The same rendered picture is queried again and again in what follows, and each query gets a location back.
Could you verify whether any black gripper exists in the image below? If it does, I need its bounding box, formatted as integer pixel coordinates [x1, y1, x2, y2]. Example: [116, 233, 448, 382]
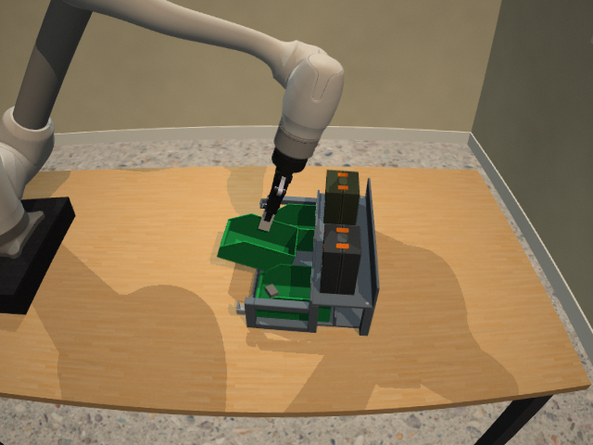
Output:
[259, 148, 308, 232]

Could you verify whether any grey metal shelf rack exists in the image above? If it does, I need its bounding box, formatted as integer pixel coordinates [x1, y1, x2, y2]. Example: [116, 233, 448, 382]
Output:
[236, 178, 380, 336]

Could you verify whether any green bin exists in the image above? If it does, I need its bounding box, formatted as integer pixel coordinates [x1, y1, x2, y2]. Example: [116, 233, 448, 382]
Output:
[219, 213, 298, 271]
[255, 264, 332, 323]
[273, 204, 316, 251]

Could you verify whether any black case with orange latches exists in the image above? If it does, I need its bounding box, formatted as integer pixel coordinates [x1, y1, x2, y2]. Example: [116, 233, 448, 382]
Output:
[320, 223, 361, 295]

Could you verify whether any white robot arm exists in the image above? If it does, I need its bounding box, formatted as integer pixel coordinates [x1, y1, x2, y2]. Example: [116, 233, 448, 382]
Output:
[0, 0, 344, 259]

